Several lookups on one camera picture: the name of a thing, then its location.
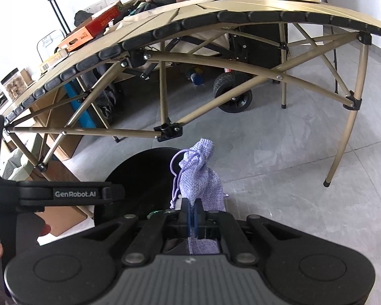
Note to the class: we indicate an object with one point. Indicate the clear snack jar black lid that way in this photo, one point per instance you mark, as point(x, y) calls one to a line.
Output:
point(14, 85)

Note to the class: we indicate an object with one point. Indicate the black backpack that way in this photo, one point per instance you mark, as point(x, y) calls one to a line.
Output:
point(83, 17)

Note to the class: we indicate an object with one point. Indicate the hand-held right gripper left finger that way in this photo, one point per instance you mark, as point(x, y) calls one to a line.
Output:
point(184, 219)

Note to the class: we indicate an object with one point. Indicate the white metal frame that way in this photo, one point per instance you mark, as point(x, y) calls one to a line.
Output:
point(46, 38)

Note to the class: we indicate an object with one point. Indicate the wall socket panel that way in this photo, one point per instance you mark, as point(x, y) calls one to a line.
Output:
point(101, 2)

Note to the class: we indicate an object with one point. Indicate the cardboard bin box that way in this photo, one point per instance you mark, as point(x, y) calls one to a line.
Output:
point(66, 224)

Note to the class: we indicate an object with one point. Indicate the green plastic liner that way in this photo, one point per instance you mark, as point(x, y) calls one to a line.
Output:
point(22, 162)

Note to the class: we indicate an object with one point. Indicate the orange cardboard box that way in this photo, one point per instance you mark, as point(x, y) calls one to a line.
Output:
point(82, 36)

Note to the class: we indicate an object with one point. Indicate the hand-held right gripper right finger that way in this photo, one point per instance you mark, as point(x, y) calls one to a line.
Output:
point(197, 219)

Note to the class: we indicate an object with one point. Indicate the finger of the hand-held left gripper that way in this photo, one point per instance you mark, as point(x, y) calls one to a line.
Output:
point(114, 194)

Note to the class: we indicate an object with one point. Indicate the black suitcase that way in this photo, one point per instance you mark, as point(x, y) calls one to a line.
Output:
point(260, 47)

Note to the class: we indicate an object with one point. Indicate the tan folding table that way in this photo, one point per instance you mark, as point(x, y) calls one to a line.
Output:
point(273, 4)

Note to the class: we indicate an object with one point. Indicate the black trash bin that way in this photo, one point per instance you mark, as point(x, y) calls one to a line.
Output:
point(136, 181)

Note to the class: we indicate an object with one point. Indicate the yellow carton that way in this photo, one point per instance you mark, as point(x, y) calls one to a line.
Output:
point(52, 61)

